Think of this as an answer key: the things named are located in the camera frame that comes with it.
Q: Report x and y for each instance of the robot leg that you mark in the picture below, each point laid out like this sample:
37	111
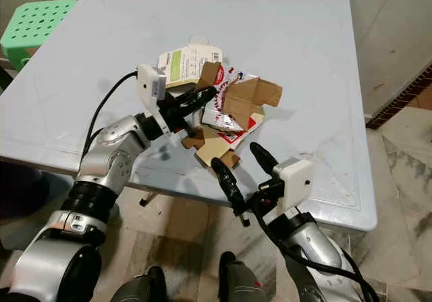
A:
142	285
243	282

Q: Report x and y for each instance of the dark purple bag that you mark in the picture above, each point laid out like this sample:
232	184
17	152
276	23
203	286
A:
20	190

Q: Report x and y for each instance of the robot right leg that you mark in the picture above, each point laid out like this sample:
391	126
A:
243	282

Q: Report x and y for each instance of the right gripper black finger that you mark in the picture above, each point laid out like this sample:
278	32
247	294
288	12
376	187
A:
263	157
231	186

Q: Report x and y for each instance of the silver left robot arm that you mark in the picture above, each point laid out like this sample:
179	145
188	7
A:
109	157

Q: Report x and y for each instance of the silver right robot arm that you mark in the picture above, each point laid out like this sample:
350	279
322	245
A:
318	248

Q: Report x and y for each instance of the small brown cardboard scrap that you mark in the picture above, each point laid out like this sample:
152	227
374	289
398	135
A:
212	150

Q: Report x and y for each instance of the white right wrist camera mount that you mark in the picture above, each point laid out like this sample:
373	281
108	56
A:
295	180

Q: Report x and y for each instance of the brown torn cardboard box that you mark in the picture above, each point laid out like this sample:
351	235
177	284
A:
250	94

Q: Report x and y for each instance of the robot left leg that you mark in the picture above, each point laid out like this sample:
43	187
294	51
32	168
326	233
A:
142	285

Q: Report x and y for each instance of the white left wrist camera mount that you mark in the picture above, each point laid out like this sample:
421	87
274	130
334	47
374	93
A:
150	82

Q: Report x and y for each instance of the table leg with dark foot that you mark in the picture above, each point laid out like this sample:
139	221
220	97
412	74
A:
146	199
245	221

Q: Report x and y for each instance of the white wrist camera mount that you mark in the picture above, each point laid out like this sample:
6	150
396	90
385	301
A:
150	82
295	180

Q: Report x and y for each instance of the green perforated plastic stool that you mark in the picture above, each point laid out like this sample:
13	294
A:
40	21

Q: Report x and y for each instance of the red and white wrapper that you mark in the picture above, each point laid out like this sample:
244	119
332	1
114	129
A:
216	119

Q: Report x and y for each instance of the white package with green label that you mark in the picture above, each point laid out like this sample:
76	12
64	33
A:
192	62

